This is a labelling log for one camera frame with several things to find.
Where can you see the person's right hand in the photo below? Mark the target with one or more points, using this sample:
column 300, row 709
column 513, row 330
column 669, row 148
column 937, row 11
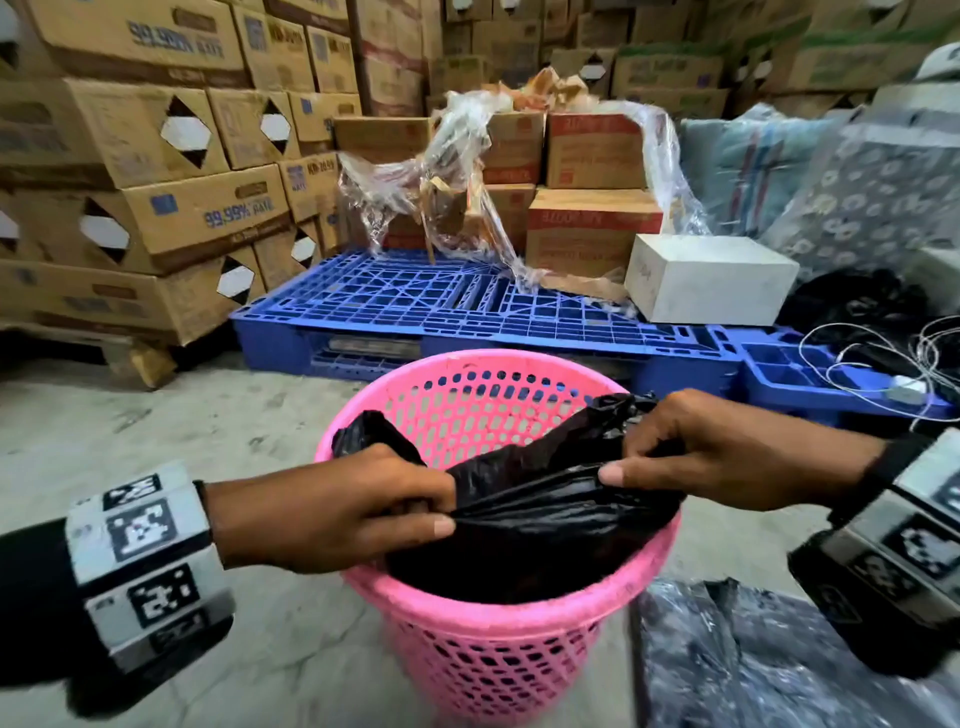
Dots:
column 735, row 457

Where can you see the person's left hand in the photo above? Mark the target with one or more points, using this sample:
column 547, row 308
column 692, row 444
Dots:
column 322, row 510

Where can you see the pink plastic mesh basket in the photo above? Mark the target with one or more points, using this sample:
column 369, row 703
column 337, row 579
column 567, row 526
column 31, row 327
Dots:
column 465, row 609

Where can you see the new black bin liner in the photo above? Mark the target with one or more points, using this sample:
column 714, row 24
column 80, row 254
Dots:
column 525, row 540

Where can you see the grey daisy print bag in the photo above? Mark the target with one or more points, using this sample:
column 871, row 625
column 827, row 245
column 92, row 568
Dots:
column 870, row 202

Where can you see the small blue plastic pallet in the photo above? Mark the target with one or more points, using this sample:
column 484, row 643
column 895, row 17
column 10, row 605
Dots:
column 772, row 375

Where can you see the left wrist marker band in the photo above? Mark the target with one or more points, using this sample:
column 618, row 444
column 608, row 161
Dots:
column 142, row 532

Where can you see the wrist marker band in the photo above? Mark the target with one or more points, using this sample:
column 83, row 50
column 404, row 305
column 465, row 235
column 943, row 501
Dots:
column 922, row 540
column 142, row 532

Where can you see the white power adapter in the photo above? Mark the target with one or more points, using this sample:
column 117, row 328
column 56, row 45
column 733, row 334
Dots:
column 907, row 390

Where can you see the large shiny black plastic sack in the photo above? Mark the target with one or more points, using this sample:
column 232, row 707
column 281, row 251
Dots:
column 750, row 660

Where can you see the right wrist marker band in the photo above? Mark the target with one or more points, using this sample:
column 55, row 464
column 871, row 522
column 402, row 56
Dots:
column 922, row 540

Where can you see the flat brown cardboard piece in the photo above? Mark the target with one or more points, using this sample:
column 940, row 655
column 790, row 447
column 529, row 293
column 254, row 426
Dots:
column 585, row 287

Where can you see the large blue plastic pallet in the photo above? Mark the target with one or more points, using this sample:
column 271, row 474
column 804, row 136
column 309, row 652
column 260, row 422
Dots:
column 390, row 292

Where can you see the wooden pallet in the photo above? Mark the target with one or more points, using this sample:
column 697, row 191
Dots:
column 142, row 364

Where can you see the stack of red label boxes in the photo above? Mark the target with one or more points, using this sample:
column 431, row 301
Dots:
column 592, row 240

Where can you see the white foam box stack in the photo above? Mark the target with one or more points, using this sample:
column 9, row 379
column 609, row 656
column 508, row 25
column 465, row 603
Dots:
column 937, row 277

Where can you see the teal striped woven sack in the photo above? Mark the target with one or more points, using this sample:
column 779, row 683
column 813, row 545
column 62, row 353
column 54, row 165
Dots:
column 742, row 172

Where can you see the stack of green label boxes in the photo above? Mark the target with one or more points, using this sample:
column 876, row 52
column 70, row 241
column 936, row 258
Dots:
column 660, row 75

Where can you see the clear plastic wrap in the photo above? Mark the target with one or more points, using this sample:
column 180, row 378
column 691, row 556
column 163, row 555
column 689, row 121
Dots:
column 457, row 127

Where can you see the stack of brown cardboard boxes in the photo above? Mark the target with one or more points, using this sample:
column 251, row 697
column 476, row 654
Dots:
column 150, row 135

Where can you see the torn cardboard scraps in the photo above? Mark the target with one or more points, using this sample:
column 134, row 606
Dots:
column 547, row 86

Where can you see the white cap with black logo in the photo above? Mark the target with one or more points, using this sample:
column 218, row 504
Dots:
column 941, row 64

